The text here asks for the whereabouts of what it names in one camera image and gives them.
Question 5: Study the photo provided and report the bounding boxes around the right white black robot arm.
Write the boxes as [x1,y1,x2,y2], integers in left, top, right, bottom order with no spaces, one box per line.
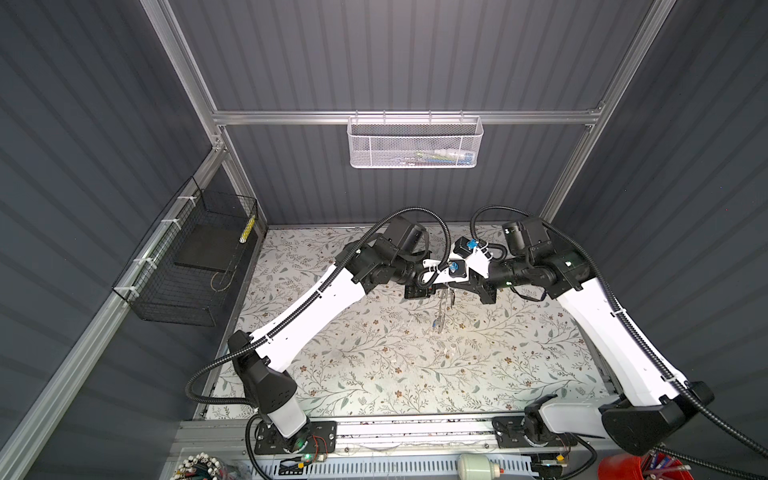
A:
[440,218,714,455]

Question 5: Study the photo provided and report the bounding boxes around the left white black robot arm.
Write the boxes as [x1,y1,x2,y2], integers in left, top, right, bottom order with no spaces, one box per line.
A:
[229,207,434,441]

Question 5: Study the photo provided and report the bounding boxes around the white plastic bottle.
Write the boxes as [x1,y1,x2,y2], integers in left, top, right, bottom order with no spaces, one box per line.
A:
[457,453,502,480]

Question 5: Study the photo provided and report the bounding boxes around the yellow marker pen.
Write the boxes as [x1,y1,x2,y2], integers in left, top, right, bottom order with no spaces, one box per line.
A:
[239,215,256,244]

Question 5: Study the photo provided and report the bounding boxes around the red cup with pens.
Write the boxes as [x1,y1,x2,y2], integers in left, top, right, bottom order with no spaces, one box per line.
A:
[597,453,694,480]

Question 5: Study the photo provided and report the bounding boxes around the pile of white connectors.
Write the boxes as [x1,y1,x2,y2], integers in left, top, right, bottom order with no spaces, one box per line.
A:
[170,453,225,480]

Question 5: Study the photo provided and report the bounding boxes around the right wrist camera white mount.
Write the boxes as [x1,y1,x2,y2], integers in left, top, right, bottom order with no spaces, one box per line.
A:
[453,236,494,278]

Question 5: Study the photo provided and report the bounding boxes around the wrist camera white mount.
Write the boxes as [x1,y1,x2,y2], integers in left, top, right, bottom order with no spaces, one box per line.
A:
[419,259,469,284]
[453,236,494,278]

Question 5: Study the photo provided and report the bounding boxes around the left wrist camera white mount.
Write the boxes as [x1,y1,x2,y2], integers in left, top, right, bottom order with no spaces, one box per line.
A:
[419,259,469,284]

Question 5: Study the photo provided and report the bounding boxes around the white wire mesh basket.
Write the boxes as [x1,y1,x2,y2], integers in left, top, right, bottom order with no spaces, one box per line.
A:
[346,115,484,169]

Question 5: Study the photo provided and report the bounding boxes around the white cable duct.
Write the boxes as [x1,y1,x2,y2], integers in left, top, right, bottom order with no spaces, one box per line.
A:
[258,454,540,479]

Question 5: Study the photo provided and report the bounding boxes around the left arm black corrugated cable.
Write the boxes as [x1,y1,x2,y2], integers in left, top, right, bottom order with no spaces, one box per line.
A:
[184,206,452,480]

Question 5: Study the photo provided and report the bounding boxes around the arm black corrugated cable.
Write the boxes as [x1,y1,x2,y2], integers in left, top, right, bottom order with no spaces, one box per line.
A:
[184,206,452,480]
[469,205,768,480]

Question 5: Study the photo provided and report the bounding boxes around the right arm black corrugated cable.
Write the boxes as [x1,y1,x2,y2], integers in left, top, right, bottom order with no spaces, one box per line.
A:
[469,205,768,480]

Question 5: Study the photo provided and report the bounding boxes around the black wire basket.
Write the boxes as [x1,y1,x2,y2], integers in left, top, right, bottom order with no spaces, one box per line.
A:
[113,179,259,327]

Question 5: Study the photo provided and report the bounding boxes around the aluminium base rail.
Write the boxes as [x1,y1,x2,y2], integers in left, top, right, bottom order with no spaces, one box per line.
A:
[165,412,589,467]

